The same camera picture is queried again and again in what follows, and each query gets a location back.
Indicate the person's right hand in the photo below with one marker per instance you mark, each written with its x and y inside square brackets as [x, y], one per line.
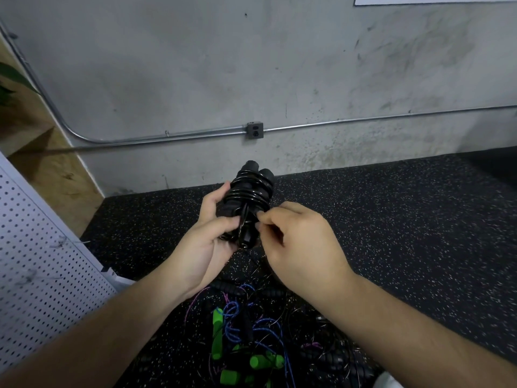
[303, 250]

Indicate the person's left hand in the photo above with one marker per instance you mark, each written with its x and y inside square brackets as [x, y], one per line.
[202, 246]

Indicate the white pegboard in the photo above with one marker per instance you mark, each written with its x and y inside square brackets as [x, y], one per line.
[40, 270]

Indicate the person's right forearm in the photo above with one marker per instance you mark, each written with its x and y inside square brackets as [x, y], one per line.
[420, 343]

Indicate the person's left forearm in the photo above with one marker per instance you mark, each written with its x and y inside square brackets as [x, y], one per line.
[89, 343]

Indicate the white pegboard stand foot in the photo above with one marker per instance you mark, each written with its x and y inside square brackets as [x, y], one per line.
[113, 274]

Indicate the metal conduit pipe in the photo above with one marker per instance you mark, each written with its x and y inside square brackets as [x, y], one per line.
[161, 137]

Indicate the grey electrical junction box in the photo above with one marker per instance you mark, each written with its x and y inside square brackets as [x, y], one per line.
[254, 131]

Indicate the white right shoe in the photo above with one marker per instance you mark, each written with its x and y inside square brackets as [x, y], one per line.
[388, 381]

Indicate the green potted plant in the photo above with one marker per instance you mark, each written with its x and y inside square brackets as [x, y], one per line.
[10, 80]

